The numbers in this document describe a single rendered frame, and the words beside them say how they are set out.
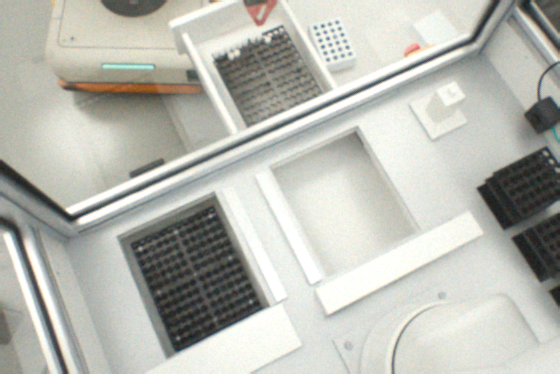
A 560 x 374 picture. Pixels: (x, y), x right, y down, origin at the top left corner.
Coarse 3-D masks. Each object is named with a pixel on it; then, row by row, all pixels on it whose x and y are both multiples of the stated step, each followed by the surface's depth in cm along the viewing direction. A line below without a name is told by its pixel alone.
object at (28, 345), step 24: (0, 240) 74; (0, 264) 70; (24, 264) 79; (0, 288) 67; (24, 288) 75; (0, 312) 64; (24, 312) 71; (0, 336) 61; (24, 336) 67; (48, 336) 75; (0, 360) 58; (24, 360) 64; (48, 360) 71
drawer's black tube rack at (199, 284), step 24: (216, 216) 104; (168, 240) 105; (192, 240) 105; (216, 240) 105; (144, 264) 103; (168, 264) 100; (192, 264) 100; (216, 264) 100; (240, 264) 100; (168, 288) 99; (192, 288) 99; (216, 288) 99; (240, 288) 102; (168, 312) 97; (192, 312) 97; (216, 312) 100; (240, 312) 100; (168, 336) 96; (192, 336) 99
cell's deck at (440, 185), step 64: (320, 128) 105; (384, 128) 105; (512, 128) 106; (192, 192) 100; (256, 192) 100; (448, 192) 101; (448, 256) 97; (512, 256) 97; (128, 320) 92; (320, 320) 93
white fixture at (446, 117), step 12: (456, 84) 99; (432, 96) 101; (444, 96) 98; (456, 96) 98; (420, 108) 106; (432, 108) 103; (444, 108) 99; (456, 108) 102; (420, 120) 105; (432, 120) 105; (444, 120) 105; (456, 120) 105; (432, 132) 104; (444, 132) 104
